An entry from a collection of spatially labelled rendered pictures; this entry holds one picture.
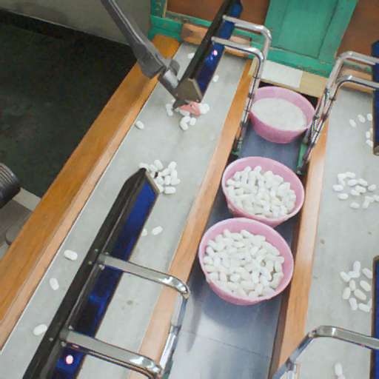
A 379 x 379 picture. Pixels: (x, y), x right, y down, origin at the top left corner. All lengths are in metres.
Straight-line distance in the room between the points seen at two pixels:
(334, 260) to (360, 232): 0.16
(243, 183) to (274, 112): 0.44
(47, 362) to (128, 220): 0.31
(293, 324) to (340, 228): 0.41
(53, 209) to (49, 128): 1.45
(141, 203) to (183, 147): 0.66
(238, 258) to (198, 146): 0.46
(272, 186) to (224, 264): 0.37
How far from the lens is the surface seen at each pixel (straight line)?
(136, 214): 0.91
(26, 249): 1.27
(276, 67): 2.01
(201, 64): 1.30
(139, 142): 1.56
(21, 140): 2.70
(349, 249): 1.45
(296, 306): 1.25
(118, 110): 1.65
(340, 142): 1.79
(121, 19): 1.64
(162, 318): 1.15
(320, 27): 1.97
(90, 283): 0.80
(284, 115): 1.82
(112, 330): 1.16
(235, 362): 1.23
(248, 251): 1.33
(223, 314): 1.28
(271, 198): 1.49
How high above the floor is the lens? 1.80
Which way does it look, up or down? 48 degrees down
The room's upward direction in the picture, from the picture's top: 11 degrees clockwise
